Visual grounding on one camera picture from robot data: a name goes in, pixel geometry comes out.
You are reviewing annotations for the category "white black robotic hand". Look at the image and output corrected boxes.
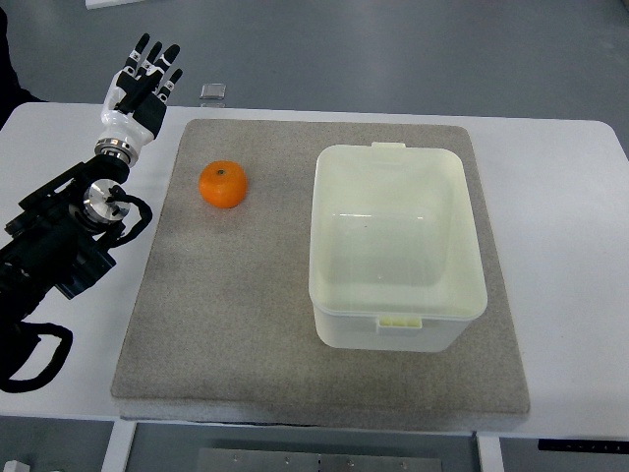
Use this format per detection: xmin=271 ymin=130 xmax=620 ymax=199
xmin=94 ymin=33 xmax=183 ymax=167

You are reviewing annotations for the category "orange fruit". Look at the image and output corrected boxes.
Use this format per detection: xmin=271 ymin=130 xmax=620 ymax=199
xmin=198 ymin=160 xmax=248 ymax=208

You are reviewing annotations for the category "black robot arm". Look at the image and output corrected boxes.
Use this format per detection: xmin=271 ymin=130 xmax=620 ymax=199
xmin=1 ymin=154 xmax=138 ymax=322

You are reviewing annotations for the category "white plastic box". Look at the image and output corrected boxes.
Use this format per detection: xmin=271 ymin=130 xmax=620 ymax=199
xmin=309 ymin=143 xmax=487 ymax=353

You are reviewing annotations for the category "small clear plastic square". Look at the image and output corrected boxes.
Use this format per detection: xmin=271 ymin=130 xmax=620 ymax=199
xmin=200 ymin=84 xmax=226 ymax=100

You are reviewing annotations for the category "white board at top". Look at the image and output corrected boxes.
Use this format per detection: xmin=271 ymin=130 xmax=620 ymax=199
xmin=85 ymin=0 xmax=142 ymax=10

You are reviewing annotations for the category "grey foam mat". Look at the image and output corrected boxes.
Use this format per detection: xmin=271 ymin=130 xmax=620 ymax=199
xmin=111 ymin=119 xmax=530 ymax=431

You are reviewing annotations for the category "grey metal plate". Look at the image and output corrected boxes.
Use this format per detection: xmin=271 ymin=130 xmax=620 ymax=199
xmin=197 ymin=448 xmax=443 ymax=472

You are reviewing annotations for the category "small white block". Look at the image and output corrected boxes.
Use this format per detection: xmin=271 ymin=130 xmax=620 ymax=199
xmin=3 ymin=459 xmax=30 ymax=472

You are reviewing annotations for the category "black control panel strip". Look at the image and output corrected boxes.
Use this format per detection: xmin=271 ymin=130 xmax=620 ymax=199
xmin=538 ymin=439 xmax=629 ymax=454

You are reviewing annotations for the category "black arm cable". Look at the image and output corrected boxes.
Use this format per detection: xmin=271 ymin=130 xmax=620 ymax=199
xmin=0 ymin=184 xmax=153 ymax=393

